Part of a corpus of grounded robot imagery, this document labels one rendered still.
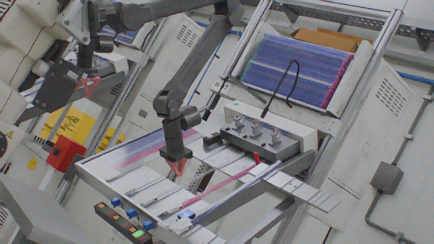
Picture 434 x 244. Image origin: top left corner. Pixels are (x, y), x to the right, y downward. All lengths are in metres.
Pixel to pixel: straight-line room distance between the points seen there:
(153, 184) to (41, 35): 0.80
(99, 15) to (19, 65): 0.30
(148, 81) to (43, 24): 1.84
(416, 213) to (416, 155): 0.37
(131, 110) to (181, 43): 0.50
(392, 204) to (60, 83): 2.54
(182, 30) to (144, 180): 1.49
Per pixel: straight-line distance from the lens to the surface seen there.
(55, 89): 1.82
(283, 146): 2.35
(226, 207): 2.17
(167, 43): 3.61
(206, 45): 1.91
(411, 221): 3.80
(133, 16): 1.74
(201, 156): 2.47
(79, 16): 1.69
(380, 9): 2.62
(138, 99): 3.58
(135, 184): 2.36
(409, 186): 3.87
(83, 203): 3.62
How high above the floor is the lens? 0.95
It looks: 4 degrees up
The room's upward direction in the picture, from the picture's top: 28 degrees clockwise
